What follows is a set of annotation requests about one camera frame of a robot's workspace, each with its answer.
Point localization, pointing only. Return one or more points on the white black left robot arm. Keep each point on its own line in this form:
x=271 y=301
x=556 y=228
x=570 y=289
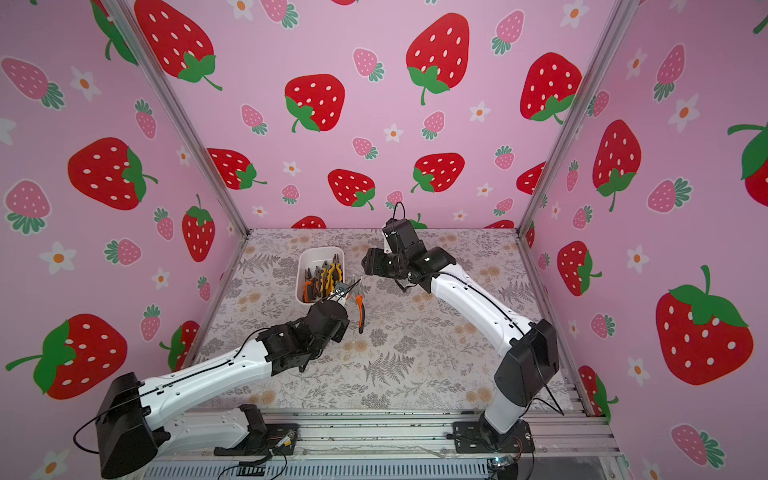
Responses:
x=140 y=420

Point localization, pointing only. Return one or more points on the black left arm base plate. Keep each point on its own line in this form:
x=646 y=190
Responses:
x=277 y=439

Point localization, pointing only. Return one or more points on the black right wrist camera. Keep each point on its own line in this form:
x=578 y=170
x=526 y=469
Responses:
x=400 y=235

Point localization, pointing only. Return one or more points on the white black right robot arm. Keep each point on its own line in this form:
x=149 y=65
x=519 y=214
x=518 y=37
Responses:
x=528 y=349

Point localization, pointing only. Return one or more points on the orange handled pliers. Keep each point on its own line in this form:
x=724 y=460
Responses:
x=359 y=300

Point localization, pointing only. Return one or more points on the white plastic storage box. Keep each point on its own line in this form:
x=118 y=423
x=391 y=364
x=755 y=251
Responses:
x=314 y=257

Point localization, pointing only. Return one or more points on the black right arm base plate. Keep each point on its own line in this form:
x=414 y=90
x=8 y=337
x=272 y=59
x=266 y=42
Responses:
x=479 y=437

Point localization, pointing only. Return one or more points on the orange black pliers in box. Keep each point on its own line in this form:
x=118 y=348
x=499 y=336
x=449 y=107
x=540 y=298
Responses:
x=309 y=293

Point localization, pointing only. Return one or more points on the floral patterned table mat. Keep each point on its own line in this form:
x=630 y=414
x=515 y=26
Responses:
x=416 y=351

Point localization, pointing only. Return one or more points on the aluminium rail frame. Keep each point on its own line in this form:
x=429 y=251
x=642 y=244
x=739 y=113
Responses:
x=408 y=445

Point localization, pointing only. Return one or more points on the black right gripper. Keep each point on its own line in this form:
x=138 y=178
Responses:
x=377 y=262

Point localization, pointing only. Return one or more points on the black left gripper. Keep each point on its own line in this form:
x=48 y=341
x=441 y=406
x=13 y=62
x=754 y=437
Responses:
x=342 y=327

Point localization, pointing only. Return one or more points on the yellow black handled pliers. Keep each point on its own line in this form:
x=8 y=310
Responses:
x=333 y=274

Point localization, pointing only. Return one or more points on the yellow handled pliers in box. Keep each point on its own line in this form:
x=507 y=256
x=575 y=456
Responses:
x=320 y=275

